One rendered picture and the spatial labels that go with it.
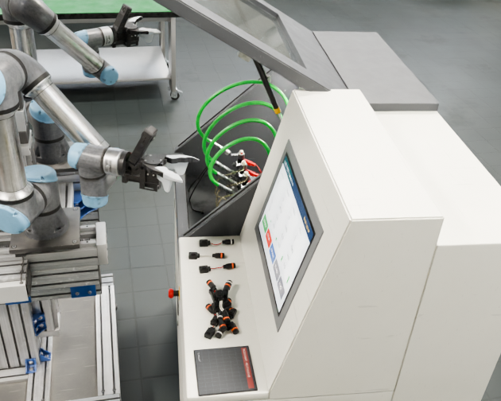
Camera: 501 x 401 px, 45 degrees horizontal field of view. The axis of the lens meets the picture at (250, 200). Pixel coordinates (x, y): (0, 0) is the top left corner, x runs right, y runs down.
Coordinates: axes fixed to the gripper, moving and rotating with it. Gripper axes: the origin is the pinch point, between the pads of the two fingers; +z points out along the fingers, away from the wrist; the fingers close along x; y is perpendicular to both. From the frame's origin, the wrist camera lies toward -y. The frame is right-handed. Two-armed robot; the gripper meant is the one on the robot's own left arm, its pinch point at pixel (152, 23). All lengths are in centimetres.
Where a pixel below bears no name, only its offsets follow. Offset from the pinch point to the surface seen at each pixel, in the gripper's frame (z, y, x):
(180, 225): -33, 40, 79
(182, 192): -20, 43, 61
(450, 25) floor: 549, 171, -181
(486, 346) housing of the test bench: -6, 9, 186
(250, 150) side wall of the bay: 25, 44, 49
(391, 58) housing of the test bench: 52, -17, 88
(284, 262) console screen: -40, 3, 137
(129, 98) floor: 102, 174, -196
